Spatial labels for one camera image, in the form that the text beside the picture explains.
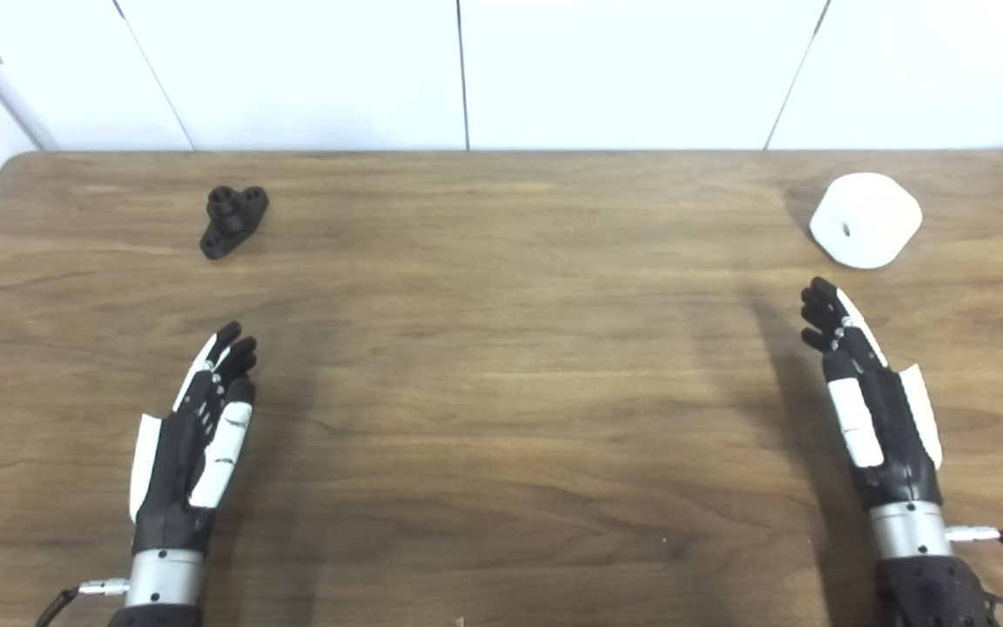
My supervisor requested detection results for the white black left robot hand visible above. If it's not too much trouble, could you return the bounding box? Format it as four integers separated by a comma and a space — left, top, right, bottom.
125, 321, 259, 609

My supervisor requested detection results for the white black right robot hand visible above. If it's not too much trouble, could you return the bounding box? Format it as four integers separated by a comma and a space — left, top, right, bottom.
800, 277, 955, 563

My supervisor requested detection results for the round white plastic piece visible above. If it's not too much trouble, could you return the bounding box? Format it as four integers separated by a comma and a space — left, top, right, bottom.
809, 172, 924, 270

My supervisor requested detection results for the black flanged holder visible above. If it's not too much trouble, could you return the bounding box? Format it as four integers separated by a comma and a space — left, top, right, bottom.
199, 185, 270, 260

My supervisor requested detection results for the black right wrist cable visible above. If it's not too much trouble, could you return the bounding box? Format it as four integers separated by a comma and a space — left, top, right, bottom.
946, 524, 1003, 612

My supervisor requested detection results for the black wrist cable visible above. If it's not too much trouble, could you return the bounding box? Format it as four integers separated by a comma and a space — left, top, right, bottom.
35, 578, 131, 627
946, 524, 1003, 612

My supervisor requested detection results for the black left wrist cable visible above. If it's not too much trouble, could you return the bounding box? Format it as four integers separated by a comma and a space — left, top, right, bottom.
35, 578, 131, 627

